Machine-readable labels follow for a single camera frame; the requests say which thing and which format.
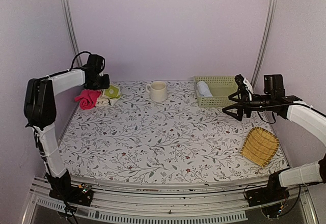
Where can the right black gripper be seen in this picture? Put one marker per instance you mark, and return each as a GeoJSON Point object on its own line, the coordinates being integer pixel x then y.
{"type": "Point", "coordinates": [245, 102]}

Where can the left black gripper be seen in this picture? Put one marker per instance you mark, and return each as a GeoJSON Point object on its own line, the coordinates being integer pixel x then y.
{"type": "Point", "coordinates": [106, 85]}

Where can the cream green patterned towel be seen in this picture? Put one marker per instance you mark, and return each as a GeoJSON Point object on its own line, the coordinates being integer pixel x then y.
{"type": "Point", "coordinates": [109, 96]}

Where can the light blue towel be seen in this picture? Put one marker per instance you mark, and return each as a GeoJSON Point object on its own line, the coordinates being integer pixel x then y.
{"type": "Point", "coordinates": [203, 89]}

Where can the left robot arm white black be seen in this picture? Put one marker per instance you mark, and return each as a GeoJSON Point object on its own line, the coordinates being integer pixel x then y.
{"type": "Point", "coordinates": [40, 112]}

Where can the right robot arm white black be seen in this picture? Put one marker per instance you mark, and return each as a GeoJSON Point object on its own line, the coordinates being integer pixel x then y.
{"type": "Point", "coordinates": [293, 109]}

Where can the pink rolled towel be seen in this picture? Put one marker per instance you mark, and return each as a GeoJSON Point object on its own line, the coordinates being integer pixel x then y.
{"type": "Point", "coordinates": [87, 98]}

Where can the green plastic basket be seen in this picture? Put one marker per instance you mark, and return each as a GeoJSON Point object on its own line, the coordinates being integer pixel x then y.
{"type": "Point", "coordinates": [220, 87]}

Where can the yellow bamboo tray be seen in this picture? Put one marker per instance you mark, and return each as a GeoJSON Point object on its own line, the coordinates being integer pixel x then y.
{"type": "Point", "coordinates": [260, 146]}

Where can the cream ceramic mug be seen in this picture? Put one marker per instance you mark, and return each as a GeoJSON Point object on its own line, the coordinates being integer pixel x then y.
{"type": "Point", "coordinates": [157, 90]}

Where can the left aluminium frame post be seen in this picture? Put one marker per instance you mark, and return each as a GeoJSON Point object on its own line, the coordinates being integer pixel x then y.
{"type": "Point", "coordinates": [69, 25]}

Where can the aluminium frame post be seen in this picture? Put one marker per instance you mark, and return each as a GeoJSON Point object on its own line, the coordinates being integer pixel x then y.
{"type": "Point", "coordinates": [69, 25]}
{"type": "Point", "coordinates": [264, 42]}

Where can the right aluminium frame post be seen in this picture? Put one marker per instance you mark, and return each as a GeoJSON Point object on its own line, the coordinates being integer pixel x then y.
{"type": "Point", "coordinates": [264, 42]}

